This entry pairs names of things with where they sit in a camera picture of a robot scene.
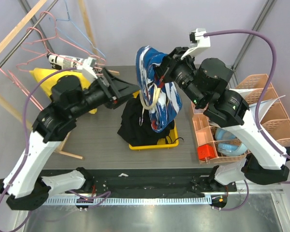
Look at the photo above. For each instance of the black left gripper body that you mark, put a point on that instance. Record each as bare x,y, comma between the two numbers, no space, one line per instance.
112,102

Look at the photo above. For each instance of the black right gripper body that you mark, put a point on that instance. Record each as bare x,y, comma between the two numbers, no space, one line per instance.
179,70

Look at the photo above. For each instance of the cream plastic hanger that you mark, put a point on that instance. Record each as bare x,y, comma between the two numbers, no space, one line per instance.
152,101

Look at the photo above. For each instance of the black trousers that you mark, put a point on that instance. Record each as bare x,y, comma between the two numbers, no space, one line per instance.
137,135

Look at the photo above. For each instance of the blue white patterned garment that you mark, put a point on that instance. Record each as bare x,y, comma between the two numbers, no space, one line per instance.
169,102

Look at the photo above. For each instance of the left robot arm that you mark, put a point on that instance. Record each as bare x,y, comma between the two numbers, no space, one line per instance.
25,188

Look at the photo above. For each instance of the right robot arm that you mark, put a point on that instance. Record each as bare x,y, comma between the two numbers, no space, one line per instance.
206,87

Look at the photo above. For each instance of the newspaper print trousers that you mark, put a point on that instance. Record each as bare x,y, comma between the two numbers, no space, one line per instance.
59,62

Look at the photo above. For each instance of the yellow plastic tray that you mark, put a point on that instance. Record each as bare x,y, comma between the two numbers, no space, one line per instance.
171,141

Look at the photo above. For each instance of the peach compartment desk organizer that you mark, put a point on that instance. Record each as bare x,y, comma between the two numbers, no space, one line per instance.
204,133

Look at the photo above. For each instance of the orange cube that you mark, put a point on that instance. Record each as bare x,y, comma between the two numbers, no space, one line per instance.
206,152

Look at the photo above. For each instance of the white papers in rack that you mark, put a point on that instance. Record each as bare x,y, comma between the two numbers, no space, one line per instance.
263,101

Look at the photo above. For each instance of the light blue headphones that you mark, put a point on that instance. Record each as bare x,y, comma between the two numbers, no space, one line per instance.
229,150

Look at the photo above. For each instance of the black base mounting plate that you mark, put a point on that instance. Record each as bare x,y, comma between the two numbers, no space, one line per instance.
153,183

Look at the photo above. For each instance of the peach file rack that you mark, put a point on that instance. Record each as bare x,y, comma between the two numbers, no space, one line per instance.
276,121

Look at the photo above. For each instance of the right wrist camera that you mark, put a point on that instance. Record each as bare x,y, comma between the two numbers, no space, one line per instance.
198,43

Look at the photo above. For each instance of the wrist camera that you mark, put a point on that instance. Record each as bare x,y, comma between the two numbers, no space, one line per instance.
198,43
89,71

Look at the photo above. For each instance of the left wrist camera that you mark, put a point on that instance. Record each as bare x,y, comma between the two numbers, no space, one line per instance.
89,71

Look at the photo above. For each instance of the empty pink wire hanger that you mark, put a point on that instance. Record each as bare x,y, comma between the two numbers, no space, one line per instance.
57,45

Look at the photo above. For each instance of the pink wire hanger with newsprint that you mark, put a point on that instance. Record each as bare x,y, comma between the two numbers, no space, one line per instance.
44,40

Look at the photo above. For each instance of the wooden clothes rack frame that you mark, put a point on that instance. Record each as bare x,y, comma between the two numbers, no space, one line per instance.
10,109

